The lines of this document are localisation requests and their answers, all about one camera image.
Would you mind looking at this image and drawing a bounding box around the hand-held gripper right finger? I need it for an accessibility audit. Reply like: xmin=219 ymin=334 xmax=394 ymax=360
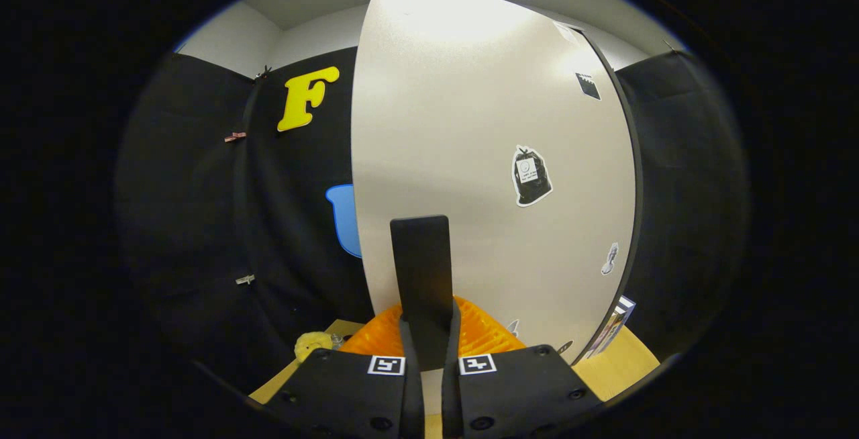
xmin=441 ymin=295 xmax=605 ymax=439

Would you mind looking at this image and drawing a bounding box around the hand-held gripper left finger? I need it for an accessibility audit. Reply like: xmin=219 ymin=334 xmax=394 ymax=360
xmin=258 ymin=301 xmax=425 ymax=439

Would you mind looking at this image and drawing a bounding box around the black cabinet door handle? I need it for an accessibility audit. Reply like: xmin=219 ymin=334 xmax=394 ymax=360
xmin=390 ymin=215 xmax=455 ymax=371

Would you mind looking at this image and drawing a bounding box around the yellow pineapple plush toy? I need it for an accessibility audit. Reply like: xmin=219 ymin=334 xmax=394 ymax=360
xmin=294 ymin=332 xmax=334 ymax=363

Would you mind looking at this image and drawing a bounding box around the black backdrop cloth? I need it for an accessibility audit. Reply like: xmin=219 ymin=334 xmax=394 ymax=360
xmin=114 ymin=46 xmax=749 ymax=393

